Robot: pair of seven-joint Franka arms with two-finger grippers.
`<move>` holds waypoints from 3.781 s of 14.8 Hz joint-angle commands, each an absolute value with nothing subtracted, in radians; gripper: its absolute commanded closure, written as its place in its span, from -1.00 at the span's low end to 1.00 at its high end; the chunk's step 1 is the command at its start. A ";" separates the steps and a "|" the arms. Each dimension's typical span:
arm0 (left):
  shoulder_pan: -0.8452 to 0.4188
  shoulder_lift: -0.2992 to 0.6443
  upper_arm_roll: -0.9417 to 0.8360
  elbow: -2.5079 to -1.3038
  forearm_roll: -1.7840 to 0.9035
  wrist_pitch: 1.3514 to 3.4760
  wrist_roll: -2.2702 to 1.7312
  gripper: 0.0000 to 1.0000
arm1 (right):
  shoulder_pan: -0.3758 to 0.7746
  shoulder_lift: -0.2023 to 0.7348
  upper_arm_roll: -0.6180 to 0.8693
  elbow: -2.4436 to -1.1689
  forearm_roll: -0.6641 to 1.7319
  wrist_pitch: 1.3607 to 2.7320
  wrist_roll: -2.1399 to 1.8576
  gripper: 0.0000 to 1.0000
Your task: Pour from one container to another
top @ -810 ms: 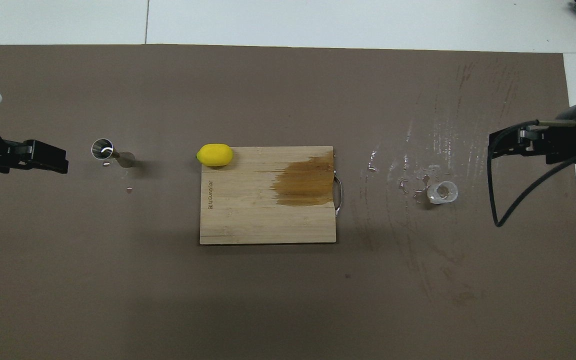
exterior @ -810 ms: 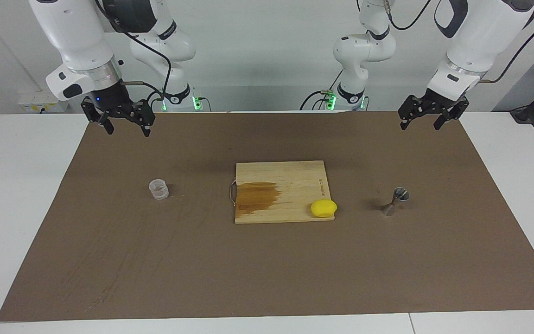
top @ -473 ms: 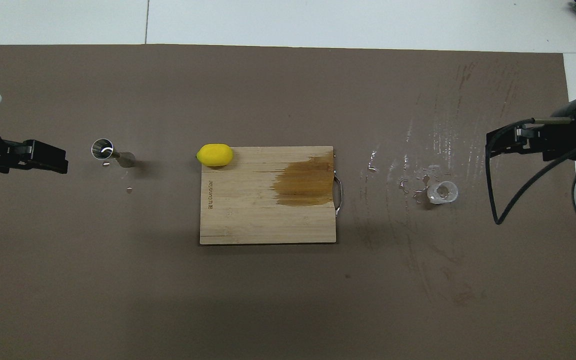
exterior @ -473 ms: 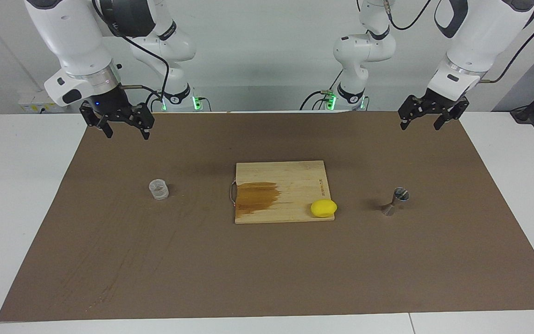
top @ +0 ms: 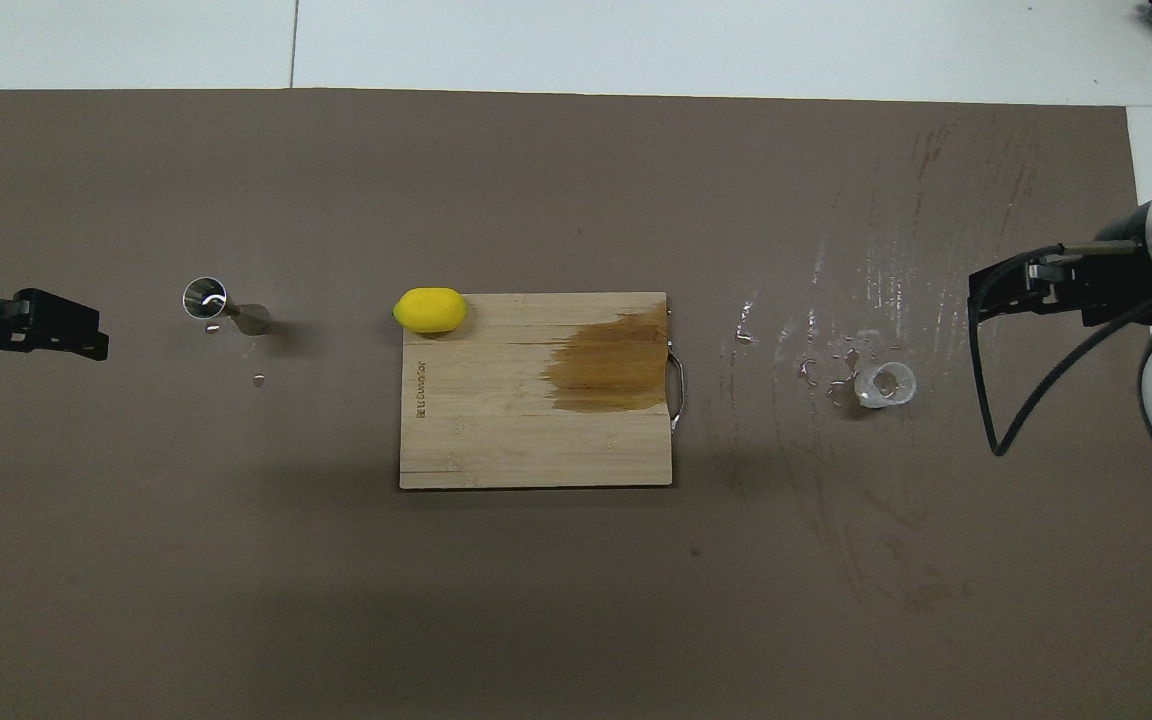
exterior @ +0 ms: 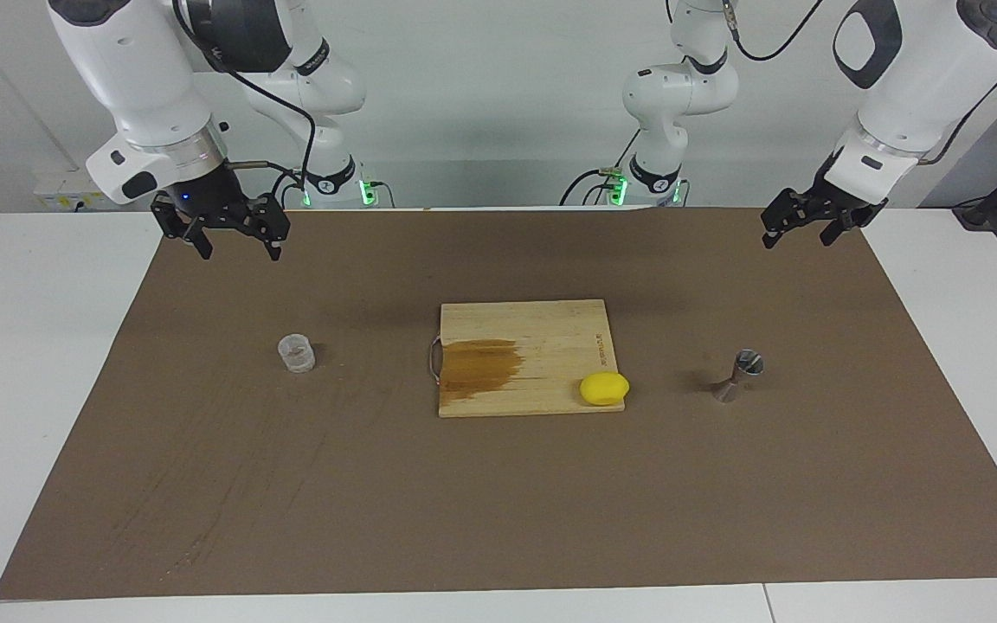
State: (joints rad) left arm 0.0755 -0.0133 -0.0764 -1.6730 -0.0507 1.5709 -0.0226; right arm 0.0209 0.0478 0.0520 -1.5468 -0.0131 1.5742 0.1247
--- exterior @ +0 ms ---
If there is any clear plastic cup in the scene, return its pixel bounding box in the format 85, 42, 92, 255
277, 333, 317, 374

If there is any black base cable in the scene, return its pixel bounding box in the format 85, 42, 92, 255
269, 167, 309, 210
559, 128, 642, 207

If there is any steel jigger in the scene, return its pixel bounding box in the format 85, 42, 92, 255
711, 349, 765, 404

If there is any yellow lemon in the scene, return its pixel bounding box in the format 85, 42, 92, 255
579, 371, 631, 407

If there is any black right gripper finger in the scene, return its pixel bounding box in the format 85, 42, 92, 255
239, 195, 292, 260
151, 195, 214, 260

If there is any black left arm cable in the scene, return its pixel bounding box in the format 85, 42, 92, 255
724, 0, 997, 165

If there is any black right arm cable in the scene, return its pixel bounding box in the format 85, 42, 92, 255
171, 0, 318, 209

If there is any white socket box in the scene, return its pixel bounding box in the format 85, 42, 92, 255
34, 169, 110, 213

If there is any brown table mat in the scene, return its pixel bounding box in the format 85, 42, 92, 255
0, 208, 997, 601

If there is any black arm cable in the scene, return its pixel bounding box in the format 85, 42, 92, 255
724, 0, 997, 165
171, 0, 318, 209

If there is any wooden cutting board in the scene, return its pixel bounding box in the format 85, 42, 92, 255
429, 299, 627, 419

